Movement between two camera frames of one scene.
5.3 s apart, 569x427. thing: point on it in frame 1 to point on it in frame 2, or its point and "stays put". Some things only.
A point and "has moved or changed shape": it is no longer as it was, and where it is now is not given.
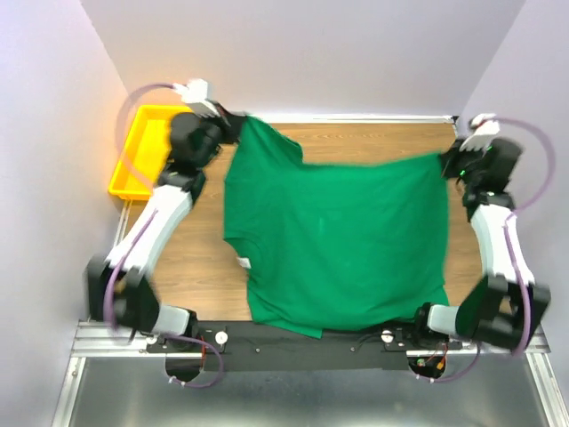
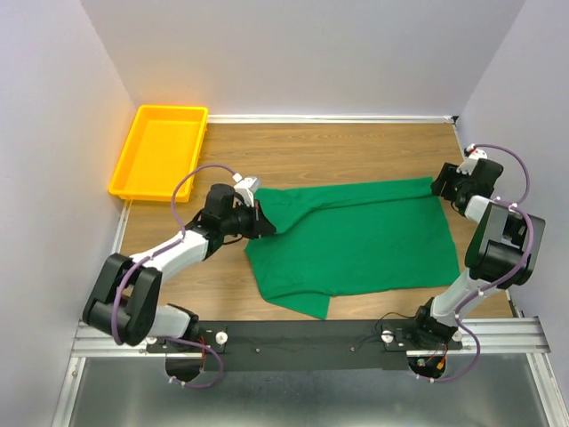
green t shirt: [335, 247] has moved or changed shape
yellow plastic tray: [146, 152] stays put
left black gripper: [231, 125] to [260, 225]
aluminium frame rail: [101, 339] stays put
